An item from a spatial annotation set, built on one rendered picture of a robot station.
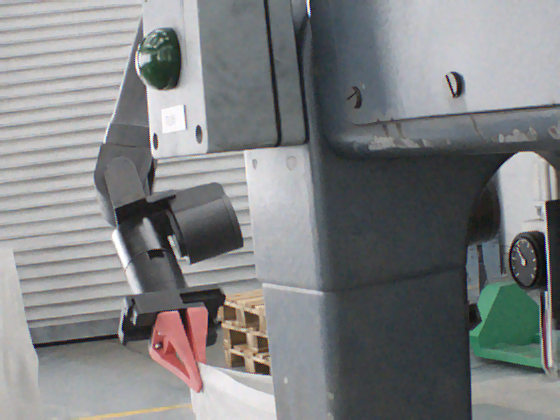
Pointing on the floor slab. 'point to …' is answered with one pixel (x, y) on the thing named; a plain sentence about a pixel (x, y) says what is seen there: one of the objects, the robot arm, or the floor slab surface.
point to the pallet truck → (505, 322)
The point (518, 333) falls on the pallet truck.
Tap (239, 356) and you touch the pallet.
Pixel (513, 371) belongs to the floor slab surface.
